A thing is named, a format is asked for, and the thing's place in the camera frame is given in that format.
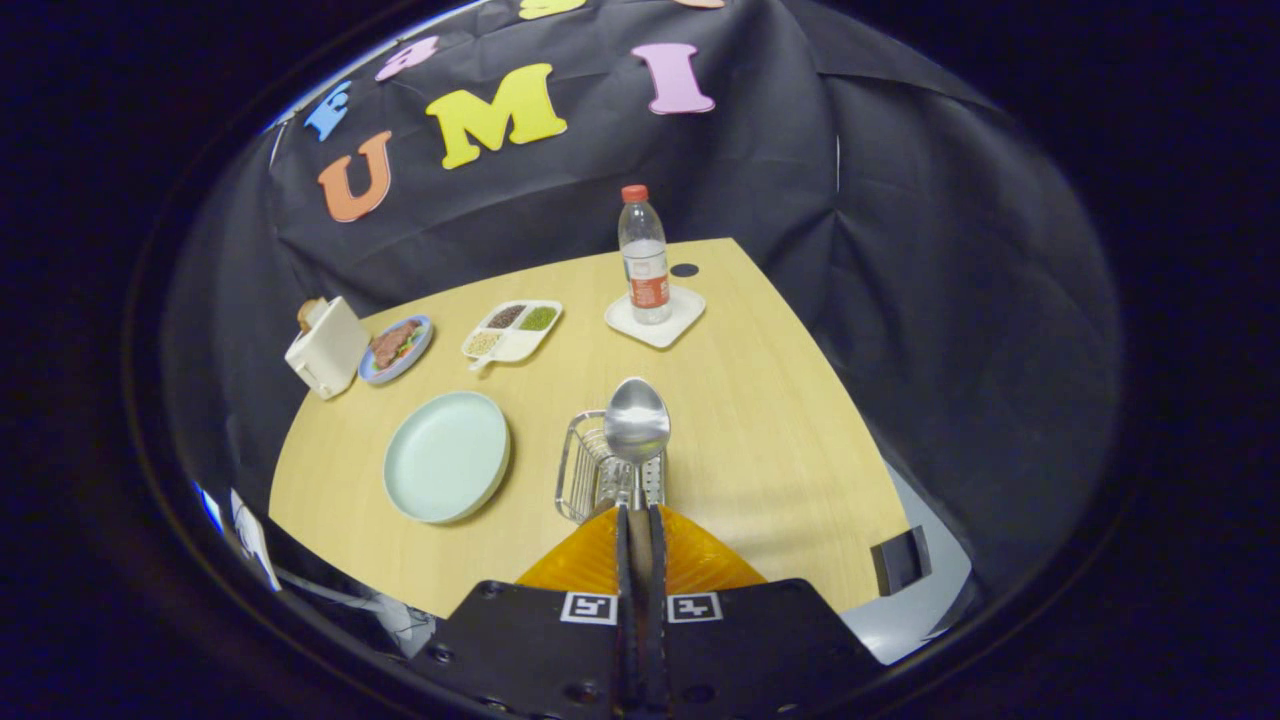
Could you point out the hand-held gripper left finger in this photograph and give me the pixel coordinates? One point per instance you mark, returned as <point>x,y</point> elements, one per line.
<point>625,600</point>

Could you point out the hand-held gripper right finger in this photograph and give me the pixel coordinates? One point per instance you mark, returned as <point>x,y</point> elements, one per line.
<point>656,600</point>

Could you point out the pale green plate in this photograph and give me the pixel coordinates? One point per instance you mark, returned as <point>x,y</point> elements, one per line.
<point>445,460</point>

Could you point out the white divided condiment tray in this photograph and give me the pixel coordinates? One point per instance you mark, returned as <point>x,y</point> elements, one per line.
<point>520,346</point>

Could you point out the white square coaster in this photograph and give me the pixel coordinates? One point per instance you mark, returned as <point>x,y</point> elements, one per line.
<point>686,315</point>

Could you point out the beige beans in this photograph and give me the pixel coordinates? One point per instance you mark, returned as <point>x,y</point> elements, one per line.
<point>483,343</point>

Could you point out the green mung beans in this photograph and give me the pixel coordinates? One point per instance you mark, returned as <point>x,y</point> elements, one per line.
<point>538,318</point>

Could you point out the dark brown beans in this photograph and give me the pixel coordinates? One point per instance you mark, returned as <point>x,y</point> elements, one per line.
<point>505,316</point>

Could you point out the small blue plate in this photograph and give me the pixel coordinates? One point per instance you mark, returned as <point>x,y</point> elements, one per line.
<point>372,376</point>

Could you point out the clear red-capped water bottle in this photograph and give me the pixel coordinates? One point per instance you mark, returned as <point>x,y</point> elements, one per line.
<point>645,260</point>

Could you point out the cooked meat slices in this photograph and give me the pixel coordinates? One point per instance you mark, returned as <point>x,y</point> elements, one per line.
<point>392,345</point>

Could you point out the white toaster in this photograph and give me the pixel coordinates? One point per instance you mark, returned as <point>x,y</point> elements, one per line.
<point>330,350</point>

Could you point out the black backdrop cloth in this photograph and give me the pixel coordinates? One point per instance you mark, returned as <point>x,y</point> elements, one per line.
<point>900,300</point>

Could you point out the toasted bread slice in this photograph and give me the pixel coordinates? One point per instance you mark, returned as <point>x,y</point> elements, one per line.
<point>310,314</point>

